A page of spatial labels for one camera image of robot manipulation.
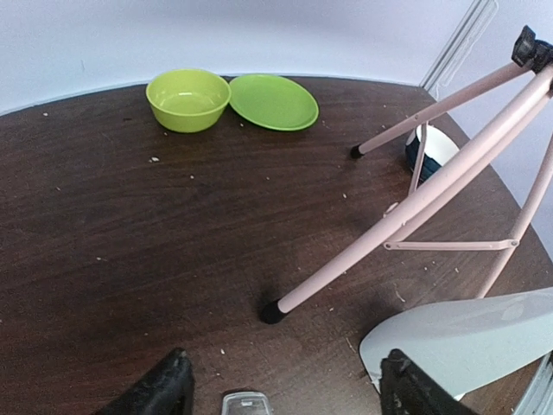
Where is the lime green bowl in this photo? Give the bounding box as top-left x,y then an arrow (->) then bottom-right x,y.
145,69 -> 232,133

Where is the green plate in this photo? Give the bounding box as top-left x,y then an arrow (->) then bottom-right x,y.
229,73 -> 320,131

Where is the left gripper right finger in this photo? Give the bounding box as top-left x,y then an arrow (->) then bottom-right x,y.
379,349 -> 476,415

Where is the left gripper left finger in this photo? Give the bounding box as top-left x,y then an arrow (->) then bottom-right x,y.
95,348 -> 194,414

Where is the right aluminium frame post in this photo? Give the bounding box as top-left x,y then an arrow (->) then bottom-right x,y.
419,0 -> 499,99

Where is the clear metronome cover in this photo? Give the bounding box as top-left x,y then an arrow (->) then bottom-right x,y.
221,392 -> 273,415

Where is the white and navy bowl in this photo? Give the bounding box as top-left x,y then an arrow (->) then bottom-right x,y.
405,124 -> 460,183

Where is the pink music stand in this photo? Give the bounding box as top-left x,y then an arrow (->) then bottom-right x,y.
260,26 -> 552,324

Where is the white metronome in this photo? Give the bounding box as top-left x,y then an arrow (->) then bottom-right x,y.
359,288 -> 552,397

